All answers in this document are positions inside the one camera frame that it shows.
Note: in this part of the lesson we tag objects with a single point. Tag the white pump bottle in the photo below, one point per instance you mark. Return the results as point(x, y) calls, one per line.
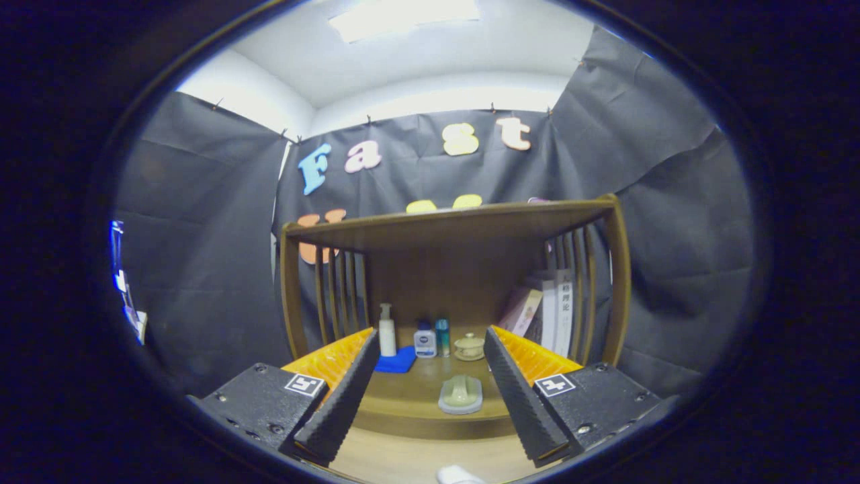
point(387, 336)

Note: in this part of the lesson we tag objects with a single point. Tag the ceiling light panel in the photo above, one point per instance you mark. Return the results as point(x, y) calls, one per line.
point(403, 17)

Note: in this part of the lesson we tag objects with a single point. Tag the pink and white leaning book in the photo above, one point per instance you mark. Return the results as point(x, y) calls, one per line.
point(523, 312)

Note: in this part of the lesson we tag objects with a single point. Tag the black backdrop cloth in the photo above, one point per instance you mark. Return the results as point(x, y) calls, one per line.
point(201, 235)

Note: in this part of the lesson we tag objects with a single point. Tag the wooden drawer with black knob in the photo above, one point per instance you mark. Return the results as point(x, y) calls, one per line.
point(403, 460)

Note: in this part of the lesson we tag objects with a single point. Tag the beige lidded ceramic cup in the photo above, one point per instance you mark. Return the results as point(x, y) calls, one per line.
point(469, 347)

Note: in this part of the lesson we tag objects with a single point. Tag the white lotion bottle blue cap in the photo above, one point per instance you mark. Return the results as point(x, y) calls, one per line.
point(425, 343)

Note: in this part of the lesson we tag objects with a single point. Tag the teal slim bottle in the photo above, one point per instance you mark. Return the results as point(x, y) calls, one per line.
point(442, 336)

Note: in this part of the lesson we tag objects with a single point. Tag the wooden countertop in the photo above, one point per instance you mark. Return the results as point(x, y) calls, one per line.
point(416, 386)

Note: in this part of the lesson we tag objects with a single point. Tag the thin white book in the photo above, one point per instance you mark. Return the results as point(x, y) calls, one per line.
point(547, 309)

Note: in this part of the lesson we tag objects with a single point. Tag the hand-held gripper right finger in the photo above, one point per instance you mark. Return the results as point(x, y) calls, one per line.
point(524, 403)

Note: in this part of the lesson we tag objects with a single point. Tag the blue folded cloth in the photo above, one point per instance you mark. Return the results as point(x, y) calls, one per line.
point(398, 361)

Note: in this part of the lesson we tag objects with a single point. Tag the wooden cabinet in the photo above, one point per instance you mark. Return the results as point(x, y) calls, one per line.
point(443, 282)

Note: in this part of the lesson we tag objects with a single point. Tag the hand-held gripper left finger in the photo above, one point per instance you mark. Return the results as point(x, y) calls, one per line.
point(346, 403)

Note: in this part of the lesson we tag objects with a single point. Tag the white book with black lettering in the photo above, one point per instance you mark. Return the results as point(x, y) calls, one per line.
point(564, 312)

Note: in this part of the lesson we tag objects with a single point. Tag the pale green scrubbing brush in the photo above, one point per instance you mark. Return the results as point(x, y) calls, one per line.
point(461, 393)

